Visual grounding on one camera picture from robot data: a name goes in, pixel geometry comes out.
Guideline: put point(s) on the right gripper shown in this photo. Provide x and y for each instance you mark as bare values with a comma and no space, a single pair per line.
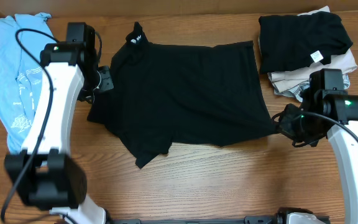
286,127

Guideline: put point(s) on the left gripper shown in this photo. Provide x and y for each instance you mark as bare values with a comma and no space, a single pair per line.
105,79

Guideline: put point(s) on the black t-shirt with logo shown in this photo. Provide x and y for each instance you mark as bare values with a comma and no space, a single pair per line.
162,94

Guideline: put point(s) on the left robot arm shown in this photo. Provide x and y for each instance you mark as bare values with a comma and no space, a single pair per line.
43,174

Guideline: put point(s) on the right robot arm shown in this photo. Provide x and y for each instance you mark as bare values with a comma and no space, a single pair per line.
327,111

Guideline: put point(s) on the folded light denim garment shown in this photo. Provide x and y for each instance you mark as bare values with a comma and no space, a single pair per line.
293,92

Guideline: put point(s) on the folded beige garment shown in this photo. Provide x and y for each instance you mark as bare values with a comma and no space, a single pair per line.
345,62

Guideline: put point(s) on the folded black garment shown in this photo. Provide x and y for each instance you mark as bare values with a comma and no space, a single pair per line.
290,42

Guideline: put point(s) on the light blue printed t-shirt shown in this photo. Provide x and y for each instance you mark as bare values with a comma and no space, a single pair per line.
20,78

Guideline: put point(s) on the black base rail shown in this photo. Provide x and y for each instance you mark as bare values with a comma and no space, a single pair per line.
284,215

